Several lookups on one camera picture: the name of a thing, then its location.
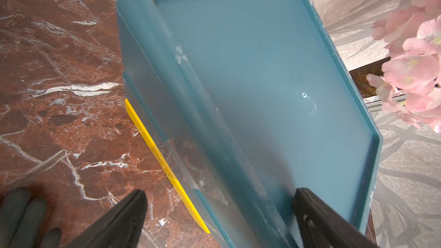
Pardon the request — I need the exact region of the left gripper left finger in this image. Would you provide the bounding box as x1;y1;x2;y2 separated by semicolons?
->
66;189;148;248

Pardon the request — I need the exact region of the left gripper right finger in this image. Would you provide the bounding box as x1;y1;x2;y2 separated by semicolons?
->
292;188;377;248

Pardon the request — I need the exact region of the teal yellow drawer box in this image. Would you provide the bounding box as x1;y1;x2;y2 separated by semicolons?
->
116;0;382;248

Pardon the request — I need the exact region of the pink blossom artificial tree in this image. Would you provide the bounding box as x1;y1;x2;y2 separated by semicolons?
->
366;0;441;133

